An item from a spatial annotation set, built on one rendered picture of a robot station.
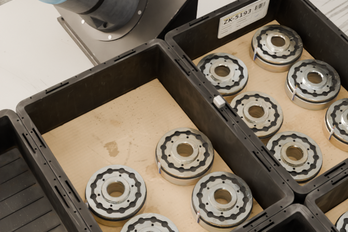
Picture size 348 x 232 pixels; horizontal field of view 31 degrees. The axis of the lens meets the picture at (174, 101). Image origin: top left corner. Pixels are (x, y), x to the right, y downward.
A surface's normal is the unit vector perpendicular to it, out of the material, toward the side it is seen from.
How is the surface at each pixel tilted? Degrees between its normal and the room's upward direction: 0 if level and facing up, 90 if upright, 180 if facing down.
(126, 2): 61
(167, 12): 43
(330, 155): 0
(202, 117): 90
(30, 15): 0
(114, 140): 0
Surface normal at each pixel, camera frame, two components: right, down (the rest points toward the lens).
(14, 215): 0.04, -0.59
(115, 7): 0.44, 0.54
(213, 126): -0.83, 0.43
